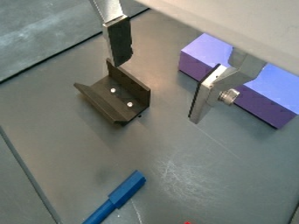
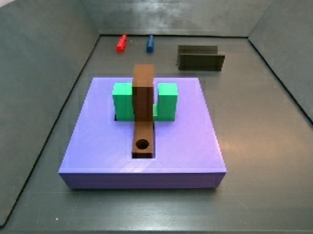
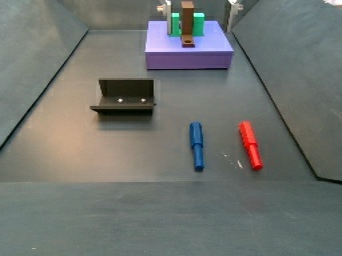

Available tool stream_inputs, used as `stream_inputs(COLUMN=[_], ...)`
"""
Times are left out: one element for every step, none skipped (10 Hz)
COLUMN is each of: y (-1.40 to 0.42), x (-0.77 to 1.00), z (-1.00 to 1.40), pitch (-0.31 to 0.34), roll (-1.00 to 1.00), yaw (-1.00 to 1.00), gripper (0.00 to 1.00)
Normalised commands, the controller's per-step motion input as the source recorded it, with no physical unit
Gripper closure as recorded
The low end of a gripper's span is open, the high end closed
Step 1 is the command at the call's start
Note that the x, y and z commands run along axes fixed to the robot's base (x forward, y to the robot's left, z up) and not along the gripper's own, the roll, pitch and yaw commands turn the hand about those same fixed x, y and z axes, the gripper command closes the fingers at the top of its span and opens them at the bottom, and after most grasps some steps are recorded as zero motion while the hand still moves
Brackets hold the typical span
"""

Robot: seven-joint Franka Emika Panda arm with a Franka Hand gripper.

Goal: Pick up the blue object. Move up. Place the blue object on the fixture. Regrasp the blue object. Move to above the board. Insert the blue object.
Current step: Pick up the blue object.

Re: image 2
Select blue peg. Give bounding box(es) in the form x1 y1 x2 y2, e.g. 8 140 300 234
147 35 154 53

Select black fixture stand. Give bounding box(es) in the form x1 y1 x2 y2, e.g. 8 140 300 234
178 45 225 71

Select green U-shaped block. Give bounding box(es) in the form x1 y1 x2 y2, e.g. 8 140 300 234
113 82 178 122

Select purple base block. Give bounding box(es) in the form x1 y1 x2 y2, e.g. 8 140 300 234
59 78 226 189

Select red peg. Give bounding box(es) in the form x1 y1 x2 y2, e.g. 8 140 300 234
117 34 127 53

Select brown L-shaped bracket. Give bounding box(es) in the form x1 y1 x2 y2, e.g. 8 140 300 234
133 65 154 159

